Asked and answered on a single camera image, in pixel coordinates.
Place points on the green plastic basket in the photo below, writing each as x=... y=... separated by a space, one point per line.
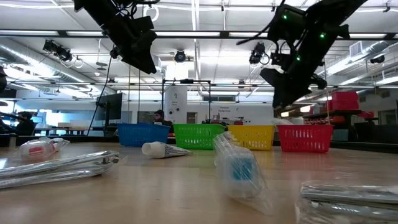
x=196 y=137

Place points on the round black overhead camera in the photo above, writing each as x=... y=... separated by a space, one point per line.
x=180 y=56

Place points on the black monitor on stand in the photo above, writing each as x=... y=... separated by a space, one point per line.
x=109 y=107

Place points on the blue plastic basket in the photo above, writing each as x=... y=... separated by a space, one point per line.
x=143 y=135

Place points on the person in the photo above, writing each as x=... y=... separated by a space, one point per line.
x=159 y=115
x=25 y=126

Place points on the red plastic basket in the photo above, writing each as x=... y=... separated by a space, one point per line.
x=304 y=138

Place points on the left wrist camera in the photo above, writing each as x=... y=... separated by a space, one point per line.
x=144 y=23

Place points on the dark storage shelf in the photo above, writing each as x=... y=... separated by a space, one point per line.
x=332 y=113

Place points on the small white post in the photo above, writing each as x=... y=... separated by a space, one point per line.
x=12 y=141

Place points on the dark cabinet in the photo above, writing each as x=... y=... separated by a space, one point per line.
x=376 y=132

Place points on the black equipment box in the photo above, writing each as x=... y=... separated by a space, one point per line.
x=110 y=130

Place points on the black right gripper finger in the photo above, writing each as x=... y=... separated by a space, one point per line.
x=278 y=95
x=293 y=91

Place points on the red dental floss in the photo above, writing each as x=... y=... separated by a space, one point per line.
x=37 y=151

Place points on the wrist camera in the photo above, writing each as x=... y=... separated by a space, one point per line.
x=144 y=23
x=280 y=60

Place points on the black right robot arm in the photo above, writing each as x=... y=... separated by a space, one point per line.
x=329 y=18

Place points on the yellow plastic basket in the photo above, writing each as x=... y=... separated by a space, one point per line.
x=255 y=137

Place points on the red storage bins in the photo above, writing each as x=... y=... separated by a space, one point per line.
x=343 y=101

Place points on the teal toothbrush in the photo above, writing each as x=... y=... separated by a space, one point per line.
x=242 y=169

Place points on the thin black frame stand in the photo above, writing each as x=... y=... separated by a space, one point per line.
x=186 y=81

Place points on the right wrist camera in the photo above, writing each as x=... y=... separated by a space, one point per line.
x=280 y=60

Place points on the white toothpaste tube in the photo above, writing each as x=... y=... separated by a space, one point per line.
x=161 y=150

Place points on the silver razor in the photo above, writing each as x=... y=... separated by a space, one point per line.
x=56 y=169
x=348 y=203

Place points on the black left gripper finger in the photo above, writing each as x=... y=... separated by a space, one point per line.
x=149 y=46
x=133 y=53

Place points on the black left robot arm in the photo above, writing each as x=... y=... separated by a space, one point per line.
x=99 y=12

